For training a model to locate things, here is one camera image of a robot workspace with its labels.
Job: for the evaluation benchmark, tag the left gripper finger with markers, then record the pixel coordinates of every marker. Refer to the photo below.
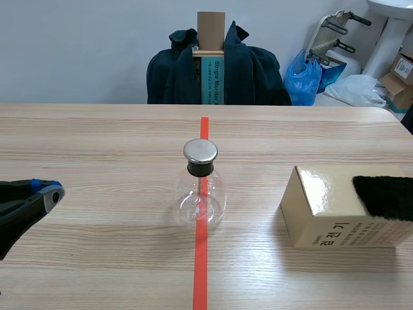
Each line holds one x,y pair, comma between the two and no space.
29,211
19,190

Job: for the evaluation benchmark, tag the clear glass flask, metal disc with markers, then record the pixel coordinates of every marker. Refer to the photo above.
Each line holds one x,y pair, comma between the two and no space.
200,193

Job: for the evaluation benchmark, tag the tall brown and teal box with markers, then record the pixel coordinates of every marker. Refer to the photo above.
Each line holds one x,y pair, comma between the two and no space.
211,35

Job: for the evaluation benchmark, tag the dark blue coat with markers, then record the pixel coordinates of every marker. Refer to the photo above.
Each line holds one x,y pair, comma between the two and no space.
245,71

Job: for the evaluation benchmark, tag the brown cardboard box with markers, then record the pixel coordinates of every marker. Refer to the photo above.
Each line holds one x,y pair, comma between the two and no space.
322,200

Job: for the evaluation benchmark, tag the blue plastic bag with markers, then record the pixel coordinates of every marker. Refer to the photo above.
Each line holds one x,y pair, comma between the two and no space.
301,80

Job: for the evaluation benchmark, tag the white plastic bag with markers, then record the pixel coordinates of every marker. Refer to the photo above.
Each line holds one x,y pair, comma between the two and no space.
355,90

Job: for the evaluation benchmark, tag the black fur patch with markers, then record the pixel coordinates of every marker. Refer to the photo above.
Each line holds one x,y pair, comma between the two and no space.
387,197

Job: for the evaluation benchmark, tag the open cardboard box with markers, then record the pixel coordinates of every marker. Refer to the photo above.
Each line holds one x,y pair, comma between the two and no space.
400,93

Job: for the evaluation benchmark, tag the white wash basin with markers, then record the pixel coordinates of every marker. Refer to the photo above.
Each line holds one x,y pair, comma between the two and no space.
387,38

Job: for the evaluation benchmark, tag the cardboard box with white label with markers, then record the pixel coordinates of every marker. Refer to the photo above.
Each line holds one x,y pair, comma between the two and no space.
403,68

